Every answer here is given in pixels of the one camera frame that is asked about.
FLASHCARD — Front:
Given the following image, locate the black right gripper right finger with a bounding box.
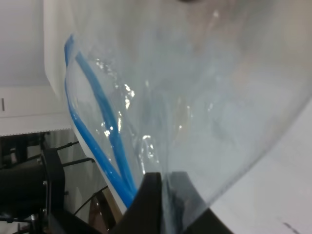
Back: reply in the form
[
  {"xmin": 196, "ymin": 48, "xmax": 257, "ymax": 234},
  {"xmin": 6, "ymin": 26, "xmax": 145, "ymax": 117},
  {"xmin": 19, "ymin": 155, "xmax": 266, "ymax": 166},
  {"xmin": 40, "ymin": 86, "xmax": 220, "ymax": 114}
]
[{"xmin": 168, "ymin": 172, "xmax": 232, "ymax": 234}]

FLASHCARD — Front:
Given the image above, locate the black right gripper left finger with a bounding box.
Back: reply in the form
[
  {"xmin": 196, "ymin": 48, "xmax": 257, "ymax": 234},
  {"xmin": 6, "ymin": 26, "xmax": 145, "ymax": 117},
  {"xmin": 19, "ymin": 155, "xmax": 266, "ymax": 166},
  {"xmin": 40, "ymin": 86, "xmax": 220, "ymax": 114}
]
[{"xmin": 109, "ymin": 173, "xmax": 162, "ymax": 234}]

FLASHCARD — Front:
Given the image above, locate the clear zip bag blue zipper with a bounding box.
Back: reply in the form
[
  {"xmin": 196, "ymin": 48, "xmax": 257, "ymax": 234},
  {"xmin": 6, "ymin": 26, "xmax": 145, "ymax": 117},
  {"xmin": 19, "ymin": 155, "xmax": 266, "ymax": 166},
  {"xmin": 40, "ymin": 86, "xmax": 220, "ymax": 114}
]
[{"xmin": 65, "ymin": 0, "xmax": 312, "ymax": 234}]

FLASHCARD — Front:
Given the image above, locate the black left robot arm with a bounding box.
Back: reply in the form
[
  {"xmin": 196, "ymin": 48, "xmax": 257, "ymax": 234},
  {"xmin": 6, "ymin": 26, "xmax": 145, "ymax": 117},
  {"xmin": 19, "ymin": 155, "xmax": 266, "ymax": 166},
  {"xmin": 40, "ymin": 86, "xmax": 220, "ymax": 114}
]
[{"xmin": 0, "ymin": 134, "xmax": 108, "ymax": 234}]

